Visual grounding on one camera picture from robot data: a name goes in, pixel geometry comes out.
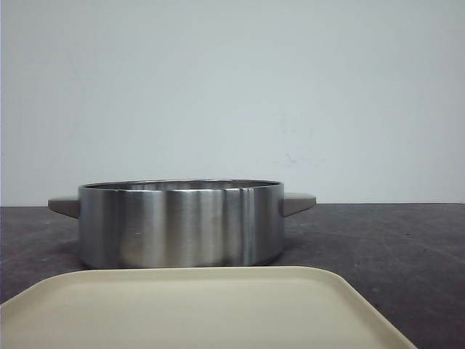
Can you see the stainless steel steamer pot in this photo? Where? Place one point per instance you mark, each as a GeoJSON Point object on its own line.
{"type": "Point", "coordinates": [181, 223]}

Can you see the cream plastic tray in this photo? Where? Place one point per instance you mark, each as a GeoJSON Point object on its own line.
{"type": "Point", "coordinates": [253, 307]}

